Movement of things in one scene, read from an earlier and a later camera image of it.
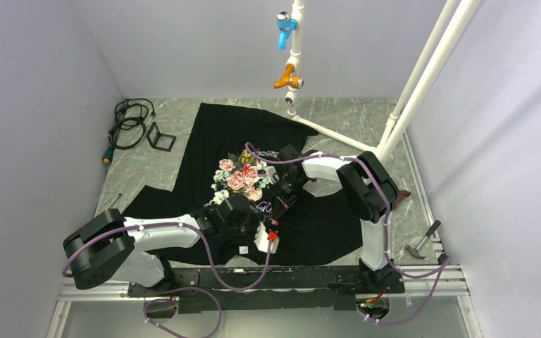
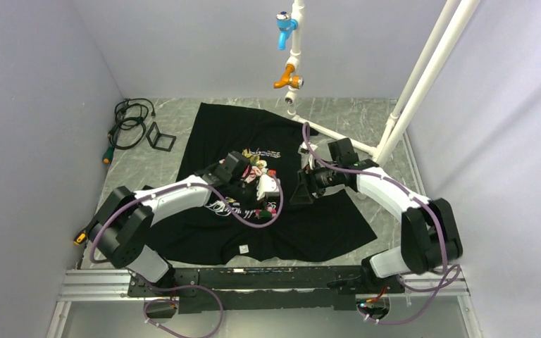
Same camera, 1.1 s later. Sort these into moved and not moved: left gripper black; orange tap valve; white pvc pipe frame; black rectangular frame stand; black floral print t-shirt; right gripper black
Moved: left gripper black; right gripper black
Not moved: white pvc pipe frame; black rectangular frame stand; black floral print t-shirt; orange tap valve
